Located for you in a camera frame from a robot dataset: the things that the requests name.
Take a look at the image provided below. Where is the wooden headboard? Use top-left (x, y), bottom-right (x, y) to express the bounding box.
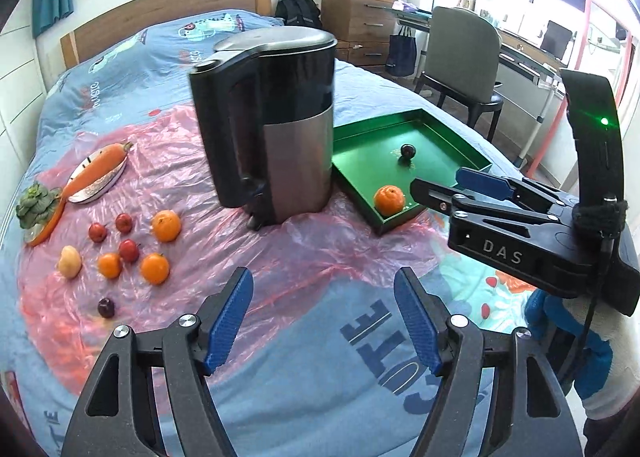
top-left (60, 0), bottom-right (272, 70)

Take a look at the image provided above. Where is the carrot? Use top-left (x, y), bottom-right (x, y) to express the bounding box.
top-left (62, 141), bottom-right (135, 198)

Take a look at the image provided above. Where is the pink plastic sheet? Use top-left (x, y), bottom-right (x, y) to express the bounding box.
top-left (17, 104), bottom-right (451, 378)

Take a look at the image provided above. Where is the person's right hand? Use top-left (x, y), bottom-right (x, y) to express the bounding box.
top-left (524, 289), bottom-right (614, 398)

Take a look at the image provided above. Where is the white desk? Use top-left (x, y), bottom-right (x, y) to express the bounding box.
top-left (395, 2), bottom-right (568, 172)

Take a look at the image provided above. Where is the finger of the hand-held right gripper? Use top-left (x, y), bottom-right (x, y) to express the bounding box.
top-left (456, 167), bottom-right (576, 210)
top-left (410, 178), bottom-right (561, 224)

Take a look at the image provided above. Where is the green bok choy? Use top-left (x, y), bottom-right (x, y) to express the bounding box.
top-left (15, 182), bottom-right (63, 229)

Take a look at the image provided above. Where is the orange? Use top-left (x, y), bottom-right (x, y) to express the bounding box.
top-left (97, 253), bottom-right (123, 280)
top-left (373, 185), bottom-right (406, 216)
top-left (152, 210), bottom-right (182, 243)
top-left (140, 253), bottom-right (171, 286)

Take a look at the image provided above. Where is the person's right forearm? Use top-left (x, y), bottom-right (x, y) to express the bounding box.
top-left (575, 309), bottom-right (640, 457)

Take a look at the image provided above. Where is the white wardrobe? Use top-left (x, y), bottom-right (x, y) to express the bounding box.
top-left (0, 12), bottom-right (51, 172)

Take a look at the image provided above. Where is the black backpack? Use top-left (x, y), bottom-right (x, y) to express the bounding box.
top-left (274, 0), bottom-right (323, 30)

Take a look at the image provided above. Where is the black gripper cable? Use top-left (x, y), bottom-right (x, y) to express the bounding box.
top-left (557, 232), bottom-right (613, 385)

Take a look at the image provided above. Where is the white oval plate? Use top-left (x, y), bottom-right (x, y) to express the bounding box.
top-left (67, 149), bottom-right (130, 204)

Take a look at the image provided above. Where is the grey chair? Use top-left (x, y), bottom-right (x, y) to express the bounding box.
top-left (414, 6), bottom-right (505, 142)

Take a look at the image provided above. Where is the wooden drawer cabinet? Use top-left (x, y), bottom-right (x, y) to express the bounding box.
top-left (321, 0), bottom-right (406, 70)

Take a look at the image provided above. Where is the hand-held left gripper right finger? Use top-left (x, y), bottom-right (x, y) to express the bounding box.
top-left (393, 267), bottom-right (583, 457)

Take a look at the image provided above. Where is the dark monitor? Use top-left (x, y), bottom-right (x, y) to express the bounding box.
top-left (542, 20), bottom-right (574, 60)

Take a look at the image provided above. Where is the orange dish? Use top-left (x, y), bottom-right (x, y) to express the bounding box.
top-left (24, 187), bottom-right (68, 248)

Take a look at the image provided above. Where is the dark blue tote bag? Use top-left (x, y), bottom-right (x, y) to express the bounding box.
top-left (386, 26), bottom-right (417, 78)

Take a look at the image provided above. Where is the black and silver electric kettle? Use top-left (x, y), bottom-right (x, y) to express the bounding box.
top-left (188, 28), bottom-right (339, 230)

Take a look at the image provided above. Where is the green tray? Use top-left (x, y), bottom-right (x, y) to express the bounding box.
top-left (331, 108), bottom-right (493, 236)

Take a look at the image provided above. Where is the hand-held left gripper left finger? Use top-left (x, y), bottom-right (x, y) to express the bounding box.
top-left (60, 267), bottom-right (255, 457)

